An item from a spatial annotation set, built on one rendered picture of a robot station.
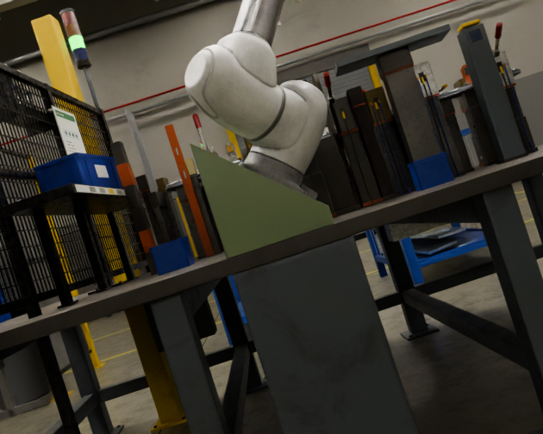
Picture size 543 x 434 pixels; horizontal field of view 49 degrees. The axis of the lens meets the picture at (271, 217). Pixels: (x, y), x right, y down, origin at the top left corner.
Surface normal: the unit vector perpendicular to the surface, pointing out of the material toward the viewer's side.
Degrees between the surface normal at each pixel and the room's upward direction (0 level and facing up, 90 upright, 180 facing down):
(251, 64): 92
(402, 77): 90
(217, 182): 90
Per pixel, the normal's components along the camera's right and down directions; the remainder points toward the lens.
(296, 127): 0.52, 0.21
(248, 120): 0.26, 0.69
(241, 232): 0.05, -0.03
